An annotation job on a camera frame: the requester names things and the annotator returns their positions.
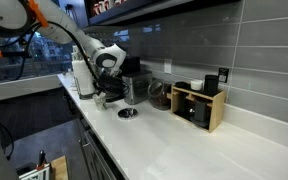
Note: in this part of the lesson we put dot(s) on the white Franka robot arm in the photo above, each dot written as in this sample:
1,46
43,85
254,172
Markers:
60,23

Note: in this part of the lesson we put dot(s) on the small white cup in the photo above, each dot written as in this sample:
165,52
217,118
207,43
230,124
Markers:
196,85

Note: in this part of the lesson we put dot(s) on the wooden organizer stand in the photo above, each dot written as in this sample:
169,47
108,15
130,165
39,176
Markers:
216,111

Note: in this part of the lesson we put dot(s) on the black coffee machine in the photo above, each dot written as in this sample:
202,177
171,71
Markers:
130,65

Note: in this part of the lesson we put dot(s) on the dark wall shelf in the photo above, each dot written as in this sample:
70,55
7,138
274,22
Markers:
144,10

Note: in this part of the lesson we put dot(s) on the dark cabinet drawers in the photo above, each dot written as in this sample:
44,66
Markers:
97,163

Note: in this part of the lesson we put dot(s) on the tall black cylinder container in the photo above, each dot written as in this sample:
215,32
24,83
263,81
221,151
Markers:
211,85

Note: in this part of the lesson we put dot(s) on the wooden block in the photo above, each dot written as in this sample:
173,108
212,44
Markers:
60,168

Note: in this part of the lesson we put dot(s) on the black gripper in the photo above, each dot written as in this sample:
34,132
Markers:
112,81

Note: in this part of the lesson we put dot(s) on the black QR code sign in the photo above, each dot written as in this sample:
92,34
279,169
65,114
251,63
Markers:
223,75

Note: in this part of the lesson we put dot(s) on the black coffee press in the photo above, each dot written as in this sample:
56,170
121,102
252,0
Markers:
200,111

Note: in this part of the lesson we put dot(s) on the white wall outlet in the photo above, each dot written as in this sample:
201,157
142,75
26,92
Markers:
167,66

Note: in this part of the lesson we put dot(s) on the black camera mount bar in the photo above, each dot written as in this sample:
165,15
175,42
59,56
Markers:
14,53

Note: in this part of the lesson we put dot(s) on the stainless steel canister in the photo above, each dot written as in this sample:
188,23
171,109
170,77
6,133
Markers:
137,88

